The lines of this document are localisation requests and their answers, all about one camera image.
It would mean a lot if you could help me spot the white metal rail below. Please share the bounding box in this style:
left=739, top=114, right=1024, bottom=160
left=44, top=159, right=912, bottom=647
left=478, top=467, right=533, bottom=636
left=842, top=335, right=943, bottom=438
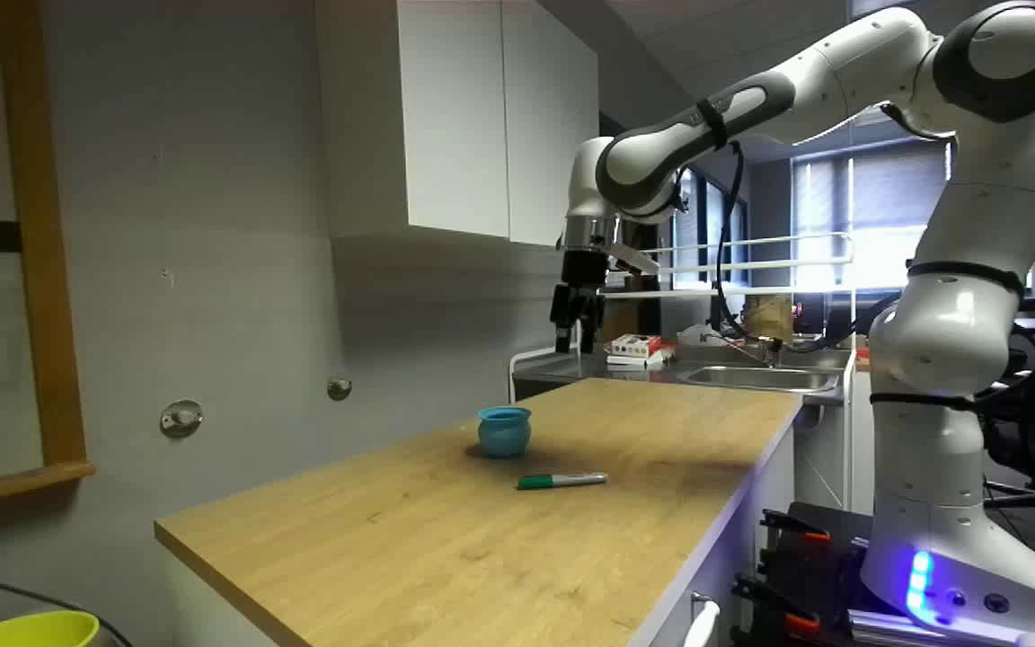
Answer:
left=610, top=231, right=907, bottom=302

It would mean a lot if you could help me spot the brown paper bag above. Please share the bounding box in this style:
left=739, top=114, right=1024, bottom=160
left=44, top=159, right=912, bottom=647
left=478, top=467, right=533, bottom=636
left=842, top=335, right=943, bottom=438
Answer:
left=739, top=290, right=800, bottom=351

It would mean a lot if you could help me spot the thin black floor cable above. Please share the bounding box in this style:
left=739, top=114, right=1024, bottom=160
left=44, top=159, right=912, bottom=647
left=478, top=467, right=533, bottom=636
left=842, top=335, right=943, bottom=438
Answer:
left=0, top=563, right=137, bottom=647

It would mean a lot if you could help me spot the wooden frame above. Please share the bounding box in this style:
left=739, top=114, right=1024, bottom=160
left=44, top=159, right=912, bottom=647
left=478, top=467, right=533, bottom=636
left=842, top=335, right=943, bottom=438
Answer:
left=0, top=0, right=102, bottom=519

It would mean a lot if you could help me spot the white wall cabinet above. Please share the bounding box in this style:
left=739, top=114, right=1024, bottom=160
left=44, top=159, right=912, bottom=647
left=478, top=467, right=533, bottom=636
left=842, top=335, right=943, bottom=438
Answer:
left=312, top=0, right=603, bottom=250

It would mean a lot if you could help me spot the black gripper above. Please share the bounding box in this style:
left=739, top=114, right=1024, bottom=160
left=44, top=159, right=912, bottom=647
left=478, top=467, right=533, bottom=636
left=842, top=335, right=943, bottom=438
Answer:
left=547, top=246, right=610, bottom=361

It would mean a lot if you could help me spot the black orange clamp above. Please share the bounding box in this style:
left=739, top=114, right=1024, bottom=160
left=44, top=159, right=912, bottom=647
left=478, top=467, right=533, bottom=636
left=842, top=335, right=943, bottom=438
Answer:
left=757, top=506, right=871, bottom=567
left=731, top=573, right=863, bottom=647

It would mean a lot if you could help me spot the metal sink counter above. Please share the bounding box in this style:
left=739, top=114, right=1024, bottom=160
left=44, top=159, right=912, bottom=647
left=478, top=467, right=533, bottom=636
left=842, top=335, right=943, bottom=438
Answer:
left=509, top=340, right=852, bottom=405

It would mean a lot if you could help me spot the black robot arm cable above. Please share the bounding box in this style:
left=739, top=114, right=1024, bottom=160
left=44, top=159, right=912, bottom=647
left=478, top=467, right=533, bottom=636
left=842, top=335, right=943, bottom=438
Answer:
left=709, top=139, right=785, bottom=351

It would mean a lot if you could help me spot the red white box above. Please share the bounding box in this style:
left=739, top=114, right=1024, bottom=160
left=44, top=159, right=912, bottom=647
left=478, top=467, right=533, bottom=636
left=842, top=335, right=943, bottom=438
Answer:
left=603, top=335, right=674, bottom=370

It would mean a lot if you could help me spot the small blue bowl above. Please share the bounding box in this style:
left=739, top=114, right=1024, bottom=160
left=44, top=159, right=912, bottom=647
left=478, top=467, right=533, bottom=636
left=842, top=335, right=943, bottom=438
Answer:
left=473, top=401, right=534, bottom=459

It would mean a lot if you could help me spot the window with blinds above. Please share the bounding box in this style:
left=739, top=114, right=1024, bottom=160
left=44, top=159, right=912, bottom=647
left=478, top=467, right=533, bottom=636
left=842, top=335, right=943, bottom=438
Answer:
left=788, top=139, right=956, bottom=299

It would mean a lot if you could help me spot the yellow-green bowl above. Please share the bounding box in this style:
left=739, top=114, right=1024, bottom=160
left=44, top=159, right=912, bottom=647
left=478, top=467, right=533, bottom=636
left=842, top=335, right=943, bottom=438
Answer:
left=0, top=607, right=105, bottom=647

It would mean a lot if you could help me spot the oval metal wall fixture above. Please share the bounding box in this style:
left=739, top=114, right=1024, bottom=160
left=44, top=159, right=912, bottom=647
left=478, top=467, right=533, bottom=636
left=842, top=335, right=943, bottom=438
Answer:
left=157, top=398, right=204, bottom=441

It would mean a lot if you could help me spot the green capped grey marker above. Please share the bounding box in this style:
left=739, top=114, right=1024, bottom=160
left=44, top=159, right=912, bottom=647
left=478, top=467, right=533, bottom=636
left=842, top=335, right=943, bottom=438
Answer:
left=513, top=471, right=610, bottom=494

